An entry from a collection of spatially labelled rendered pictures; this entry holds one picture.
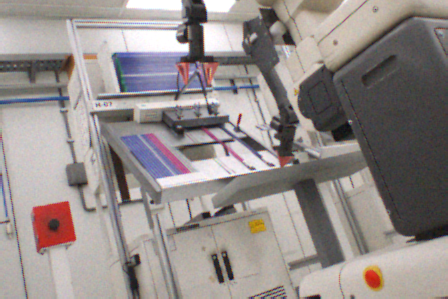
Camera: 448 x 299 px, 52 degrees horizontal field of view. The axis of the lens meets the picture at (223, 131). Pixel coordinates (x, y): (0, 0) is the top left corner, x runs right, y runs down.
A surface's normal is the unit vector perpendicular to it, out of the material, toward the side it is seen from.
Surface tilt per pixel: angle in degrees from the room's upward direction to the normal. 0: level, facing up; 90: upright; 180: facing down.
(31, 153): 90
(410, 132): 88
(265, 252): 90
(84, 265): 90
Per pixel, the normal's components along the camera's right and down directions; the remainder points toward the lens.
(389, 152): -0.82, 0.07
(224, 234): 0.44, -0.41
